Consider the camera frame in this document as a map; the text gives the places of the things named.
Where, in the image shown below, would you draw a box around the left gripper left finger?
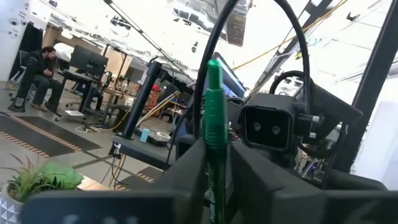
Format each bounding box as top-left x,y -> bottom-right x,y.
20,139 -> 208,224

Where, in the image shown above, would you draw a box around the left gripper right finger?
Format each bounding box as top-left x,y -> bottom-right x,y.
229,141 -> 398,224

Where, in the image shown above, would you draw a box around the green ballpoint pen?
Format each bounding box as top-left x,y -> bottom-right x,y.
201,59 -> 230,224

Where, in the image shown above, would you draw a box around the black orange-striped floor mat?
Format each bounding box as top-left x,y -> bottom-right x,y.
119,166 -> 163,191
0,114 -> 102,158

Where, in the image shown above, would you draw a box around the light green leafy plant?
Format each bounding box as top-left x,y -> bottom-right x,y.
40,162 -> 85,190

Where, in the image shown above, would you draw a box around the lit computer screen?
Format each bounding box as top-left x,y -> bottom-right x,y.
203,52 -> 247,99

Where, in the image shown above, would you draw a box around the spiky green succulent plant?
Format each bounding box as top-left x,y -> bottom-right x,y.
0,154 -> 68,203

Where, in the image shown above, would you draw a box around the black pole stand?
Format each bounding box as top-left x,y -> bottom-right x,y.
110,60 -> 172,171

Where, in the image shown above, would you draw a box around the red rack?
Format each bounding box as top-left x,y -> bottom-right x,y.
146,83 -> 162,113

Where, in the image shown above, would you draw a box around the triangle-patterned grey planter pot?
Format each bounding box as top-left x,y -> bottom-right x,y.
0,183 -> 26,224

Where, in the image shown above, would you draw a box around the black office desk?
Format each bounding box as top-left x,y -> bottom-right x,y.
57,70 -> 104,114

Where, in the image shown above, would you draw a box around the black computer monitor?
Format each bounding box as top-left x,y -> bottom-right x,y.
68,45 -> 109,77

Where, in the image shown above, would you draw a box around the person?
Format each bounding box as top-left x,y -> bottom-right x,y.
7,45 -> 65,113

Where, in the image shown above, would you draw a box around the white round object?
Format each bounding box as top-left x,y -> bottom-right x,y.
53,42 -> 75,62

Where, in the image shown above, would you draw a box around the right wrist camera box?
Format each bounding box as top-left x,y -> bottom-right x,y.
238,92 -> 321,153

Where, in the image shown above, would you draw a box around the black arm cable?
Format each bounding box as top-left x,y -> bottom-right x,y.
269,70 -> 315,100

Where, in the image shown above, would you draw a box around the yellow cable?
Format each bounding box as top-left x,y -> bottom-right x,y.
231,0 -> 349,71

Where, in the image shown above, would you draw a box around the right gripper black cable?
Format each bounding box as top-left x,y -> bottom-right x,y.
192,0 -> 312,140

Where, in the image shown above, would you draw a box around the thin black ceiling rail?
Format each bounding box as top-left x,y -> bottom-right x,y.
104,0 -> 195,83

